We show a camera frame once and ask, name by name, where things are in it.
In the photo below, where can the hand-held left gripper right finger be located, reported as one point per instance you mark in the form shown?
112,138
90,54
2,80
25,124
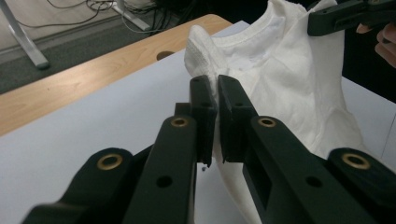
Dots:
280,161

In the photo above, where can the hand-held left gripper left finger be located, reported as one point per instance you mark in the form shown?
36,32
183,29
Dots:
174,155

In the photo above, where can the white baby romper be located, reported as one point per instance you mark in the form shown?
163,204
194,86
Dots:
280,77

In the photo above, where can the white board sheet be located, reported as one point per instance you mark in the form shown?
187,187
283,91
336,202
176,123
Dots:
93,130

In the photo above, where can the white metal desk frame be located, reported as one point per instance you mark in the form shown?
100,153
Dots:
23,40

